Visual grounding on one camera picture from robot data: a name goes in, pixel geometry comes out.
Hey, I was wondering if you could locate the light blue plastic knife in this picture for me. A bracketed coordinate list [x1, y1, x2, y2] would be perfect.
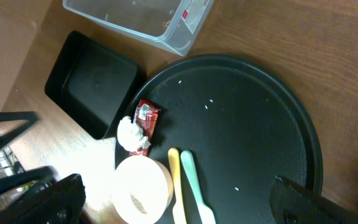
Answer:
[180, 151, 216, 224]

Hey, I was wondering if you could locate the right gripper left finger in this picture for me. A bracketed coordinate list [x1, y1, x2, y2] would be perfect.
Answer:
[0, 174, 86, 224]

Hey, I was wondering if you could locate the white red wrapper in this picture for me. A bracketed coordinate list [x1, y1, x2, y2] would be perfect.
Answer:
[132, 100, 160, 142]

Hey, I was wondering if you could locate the yellow plastic knife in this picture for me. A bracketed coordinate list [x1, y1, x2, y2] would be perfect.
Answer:
[168, 147, 187, 224]

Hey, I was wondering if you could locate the round black tray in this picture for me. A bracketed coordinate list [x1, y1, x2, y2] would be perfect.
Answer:
[125, 54, 323, 223]

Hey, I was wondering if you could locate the white tissue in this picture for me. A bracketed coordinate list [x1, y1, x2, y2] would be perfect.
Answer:
[117, 116, 151, 152]

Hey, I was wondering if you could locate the pink bowl with grains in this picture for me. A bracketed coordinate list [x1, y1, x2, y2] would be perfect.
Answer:
[112, 156, 173, 223]

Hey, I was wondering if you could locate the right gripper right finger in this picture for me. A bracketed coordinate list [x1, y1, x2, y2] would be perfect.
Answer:
[269, 176, 358, 224]

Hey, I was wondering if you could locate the black rectangular tray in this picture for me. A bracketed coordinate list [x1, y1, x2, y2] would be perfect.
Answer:
[45, 30, 142, 140]

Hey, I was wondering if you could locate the clear plastic bin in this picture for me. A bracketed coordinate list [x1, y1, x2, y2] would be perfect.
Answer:
[63, 0, 214, 56]

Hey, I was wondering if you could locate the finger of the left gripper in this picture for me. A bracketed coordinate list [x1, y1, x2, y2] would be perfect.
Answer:
[0, 111, 39, 150]
[0, 166, 55, 195]

